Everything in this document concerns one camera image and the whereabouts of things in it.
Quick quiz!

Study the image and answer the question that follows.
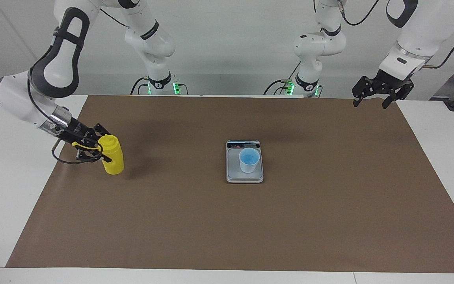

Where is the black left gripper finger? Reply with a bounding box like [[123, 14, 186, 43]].
[[381, 90, 403, 110], [352, 77, 371, 108]]

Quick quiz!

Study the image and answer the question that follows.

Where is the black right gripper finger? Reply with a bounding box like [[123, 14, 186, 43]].
[[76, 148, 113, 163], [93, 123, 112, 137]]

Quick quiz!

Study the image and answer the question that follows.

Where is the yellow squeeze bottle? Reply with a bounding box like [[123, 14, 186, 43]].
[[72, 134, 125, 176]]

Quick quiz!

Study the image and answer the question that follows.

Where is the light blue plastic cup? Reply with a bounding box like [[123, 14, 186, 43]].
[[239, 148, 260, 174]]

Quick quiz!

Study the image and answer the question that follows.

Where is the silver digital kitchen scale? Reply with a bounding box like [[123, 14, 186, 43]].
[[226, 140, 264, 183]]

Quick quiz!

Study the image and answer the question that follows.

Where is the brown table mat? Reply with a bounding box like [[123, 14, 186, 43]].
[[6, 95, 454, 273]]

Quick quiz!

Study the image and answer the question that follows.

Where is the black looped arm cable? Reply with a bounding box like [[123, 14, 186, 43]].
[[338, 0, 381, 26]]

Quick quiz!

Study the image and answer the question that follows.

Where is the black cable with metal plug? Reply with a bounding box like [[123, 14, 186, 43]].
[[424, 7, 454, 70]]

